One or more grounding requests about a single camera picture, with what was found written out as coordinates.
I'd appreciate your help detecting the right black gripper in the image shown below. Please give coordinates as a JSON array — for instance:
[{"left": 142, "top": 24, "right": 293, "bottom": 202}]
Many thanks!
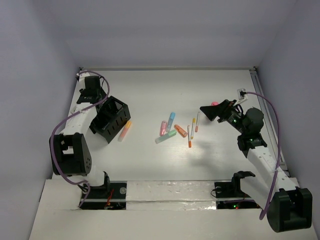
[{"left": 199, "top": 99, "right": 247, "bottom": 135}]

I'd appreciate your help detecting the yellow orange highlighter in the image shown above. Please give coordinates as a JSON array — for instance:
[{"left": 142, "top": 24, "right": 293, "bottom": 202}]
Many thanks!
[{"left": 118, "top": 120, "right": 132, "bottom": 142}]

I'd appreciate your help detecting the blue highlighter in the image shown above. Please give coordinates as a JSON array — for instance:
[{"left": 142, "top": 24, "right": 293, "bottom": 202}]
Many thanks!
[{"left": 165, "top": 112, "right": 176, "bottom": 133}]

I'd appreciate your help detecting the pink highlighter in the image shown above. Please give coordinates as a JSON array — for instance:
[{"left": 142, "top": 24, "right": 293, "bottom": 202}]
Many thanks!
[{"left": 159, "top": 121, "right": 167, "bottom": 136}]

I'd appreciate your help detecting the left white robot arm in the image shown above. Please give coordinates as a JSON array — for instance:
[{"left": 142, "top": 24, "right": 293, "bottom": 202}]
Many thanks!
[{"left": 49, "top": 70, "right": 110, "bottom": 195}]

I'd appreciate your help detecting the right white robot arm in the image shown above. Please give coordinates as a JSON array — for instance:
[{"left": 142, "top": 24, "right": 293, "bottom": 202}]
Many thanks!
[{"left": 200, "top": 100, "right": 313, "bottom": 233}]

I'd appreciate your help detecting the black slotted organizer box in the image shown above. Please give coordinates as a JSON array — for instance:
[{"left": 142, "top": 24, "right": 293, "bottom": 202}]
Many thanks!
[{"left": 89, "top": 96, "right": 131, "bottom": 144}]

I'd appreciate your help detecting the yellow tipped white marker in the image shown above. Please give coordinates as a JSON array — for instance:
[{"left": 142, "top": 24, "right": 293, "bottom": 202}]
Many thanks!
[{"left": 190, "top": 118, "right": 196, "bottom": 140}]

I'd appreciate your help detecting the peach tipped white marker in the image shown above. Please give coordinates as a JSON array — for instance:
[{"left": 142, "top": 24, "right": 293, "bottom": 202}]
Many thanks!
[{"left": 195, "top": 112, "right": 201, "bottom": 133}]

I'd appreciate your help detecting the orange tipped white marker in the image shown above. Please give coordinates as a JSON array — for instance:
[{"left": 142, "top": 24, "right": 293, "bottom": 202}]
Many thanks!
[{"left": 187, "top": 125, "right": 192, "bottom": 148}]

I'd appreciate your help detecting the green highlighter centre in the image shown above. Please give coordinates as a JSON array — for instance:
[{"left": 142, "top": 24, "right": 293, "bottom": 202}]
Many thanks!
[{"left": 155, "top": 129, "right": 177, "bottom": 144}]

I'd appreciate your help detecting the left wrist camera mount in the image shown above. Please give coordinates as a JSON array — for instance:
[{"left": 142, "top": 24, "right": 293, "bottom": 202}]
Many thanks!
[{"left": 76, "top": 71, "right": 91, "bottom": 83}]

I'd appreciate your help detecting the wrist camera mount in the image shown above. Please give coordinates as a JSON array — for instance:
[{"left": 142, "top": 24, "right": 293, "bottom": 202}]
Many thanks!
[
  {"left": 76, "top": 71, "right": 91, "bottom": 83},
  {"left": 235, "top": 88, "right": 248, "bottom": 105}
]

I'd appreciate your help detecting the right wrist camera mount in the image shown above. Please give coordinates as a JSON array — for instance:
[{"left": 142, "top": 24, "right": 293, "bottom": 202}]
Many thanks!
[{"left": 235, "top": 88, "right": 248, "bottom": 105}]

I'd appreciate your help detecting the aluminium side rail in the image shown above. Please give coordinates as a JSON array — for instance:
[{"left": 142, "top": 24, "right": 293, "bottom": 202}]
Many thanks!
[{"left": 249, "top": 66, "right": 290, "bottom": 177}]

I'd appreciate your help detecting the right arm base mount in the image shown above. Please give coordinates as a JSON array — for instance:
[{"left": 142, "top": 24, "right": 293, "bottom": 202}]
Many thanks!
[{"left": 210, "top": 181, "right": 257, "bottom": 210}]

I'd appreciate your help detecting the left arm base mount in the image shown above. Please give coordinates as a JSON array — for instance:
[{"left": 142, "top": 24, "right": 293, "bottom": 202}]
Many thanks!
[{"left": 80, "top": 181, "right": 127, "bottom": 210}]

